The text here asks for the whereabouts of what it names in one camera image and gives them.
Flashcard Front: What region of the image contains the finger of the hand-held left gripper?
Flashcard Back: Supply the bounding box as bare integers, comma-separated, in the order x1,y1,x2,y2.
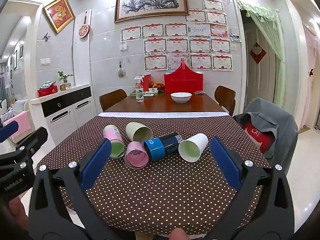
0,121,20,143
0,127,48,173

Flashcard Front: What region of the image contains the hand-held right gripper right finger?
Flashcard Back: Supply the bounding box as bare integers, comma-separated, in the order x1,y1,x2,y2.
209,137,296,240

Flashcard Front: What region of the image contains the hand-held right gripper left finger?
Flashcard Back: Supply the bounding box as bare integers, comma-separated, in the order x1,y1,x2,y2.
28,139,113,240

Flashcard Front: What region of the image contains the pink printed cup green inside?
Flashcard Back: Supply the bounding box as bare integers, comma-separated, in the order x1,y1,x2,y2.
103,124,126,159

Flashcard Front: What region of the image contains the white cup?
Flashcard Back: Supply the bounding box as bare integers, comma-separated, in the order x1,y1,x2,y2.
178,133,209,162

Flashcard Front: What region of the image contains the plain pink cup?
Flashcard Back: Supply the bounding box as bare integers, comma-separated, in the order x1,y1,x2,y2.
124,141,150,169

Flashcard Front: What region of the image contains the pale green cup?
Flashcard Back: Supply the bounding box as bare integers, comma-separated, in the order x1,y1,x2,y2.
125,122,153,143

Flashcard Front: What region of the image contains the blue and black cup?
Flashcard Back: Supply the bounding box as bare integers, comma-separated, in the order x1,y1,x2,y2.
143,132,182,161

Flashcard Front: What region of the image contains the person's right hand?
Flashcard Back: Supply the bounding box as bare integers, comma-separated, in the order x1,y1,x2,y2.
170,228,188,240

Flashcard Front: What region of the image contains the pink towel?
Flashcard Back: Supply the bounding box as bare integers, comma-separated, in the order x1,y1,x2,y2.
5,111,31,139

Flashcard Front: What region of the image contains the light sofa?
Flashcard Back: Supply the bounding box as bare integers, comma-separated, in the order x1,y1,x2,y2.
0,99,32,146

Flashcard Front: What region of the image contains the white and black sideboard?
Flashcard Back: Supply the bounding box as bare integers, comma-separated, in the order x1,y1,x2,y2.
30,84,97,153

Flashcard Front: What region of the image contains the red tin box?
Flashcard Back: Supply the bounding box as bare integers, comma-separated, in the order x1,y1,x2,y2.
37,85,58,97

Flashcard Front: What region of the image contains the brown wooden chair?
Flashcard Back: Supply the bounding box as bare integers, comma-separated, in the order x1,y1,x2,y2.
99,89,128,112
214,85,237,117

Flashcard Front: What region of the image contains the brown polka dot tablecloth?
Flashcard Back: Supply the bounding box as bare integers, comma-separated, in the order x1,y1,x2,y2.
36,115,272,236

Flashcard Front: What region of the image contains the grey jacket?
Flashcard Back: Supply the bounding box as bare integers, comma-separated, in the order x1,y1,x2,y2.
233,97,299,166

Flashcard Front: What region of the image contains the small potted plant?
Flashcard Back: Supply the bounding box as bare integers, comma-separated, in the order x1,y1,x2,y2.
58,71,75,91

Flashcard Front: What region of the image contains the white bowl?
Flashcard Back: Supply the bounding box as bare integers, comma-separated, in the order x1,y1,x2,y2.
170,92,192,103

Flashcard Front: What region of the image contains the clear spray bottle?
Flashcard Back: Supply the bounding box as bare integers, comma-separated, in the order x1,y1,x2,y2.
134,76,146,103

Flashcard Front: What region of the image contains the white door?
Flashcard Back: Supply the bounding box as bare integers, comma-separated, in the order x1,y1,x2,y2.
243,17,278,107

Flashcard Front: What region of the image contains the green tray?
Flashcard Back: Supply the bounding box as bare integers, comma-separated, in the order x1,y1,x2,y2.
129,90,159,98

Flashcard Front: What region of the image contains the red gift bag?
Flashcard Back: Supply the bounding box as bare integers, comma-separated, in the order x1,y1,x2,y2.
164,58,203,95

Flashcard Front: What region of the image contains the red gift box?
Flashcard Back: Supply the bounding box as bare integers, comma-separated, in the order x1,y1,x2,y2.
140,74,152,92

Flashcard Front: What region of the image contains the plate of orange snacks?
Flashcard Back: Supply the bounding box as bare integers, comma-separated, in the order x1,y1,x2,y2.
149,82,165,92

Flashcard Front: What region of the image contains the red diamond door decoration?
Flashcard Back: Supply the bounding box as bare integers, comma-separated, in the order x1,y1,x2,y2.
249,42,267,64

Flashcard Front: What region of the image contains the green door curtain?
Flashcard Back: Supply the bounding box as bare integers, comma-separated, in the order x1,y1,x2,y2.
236,0,287,103

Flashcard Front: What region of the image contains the round wooden hanging trivet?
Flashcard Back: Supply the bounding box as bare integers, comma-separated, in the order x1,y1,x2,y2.
78,10,90,39

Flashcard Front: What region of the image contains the red gold framed picture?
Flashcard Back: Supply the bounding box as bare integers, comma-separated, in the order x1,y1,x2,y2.
43,0,76,34

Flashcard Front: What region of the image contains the pink curtain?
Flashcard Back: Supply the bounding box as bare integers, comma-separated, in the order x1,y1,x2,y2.
302,22,320,131

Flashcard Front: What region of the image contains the framed plum blossom painting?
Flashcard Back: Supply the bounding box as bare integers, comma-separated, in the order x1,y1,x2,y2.
114,0,190,23

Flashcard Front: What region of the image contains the wall of award certificates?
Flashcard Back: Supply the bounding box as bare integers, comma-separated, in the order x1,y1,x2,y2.
121,0,233,72

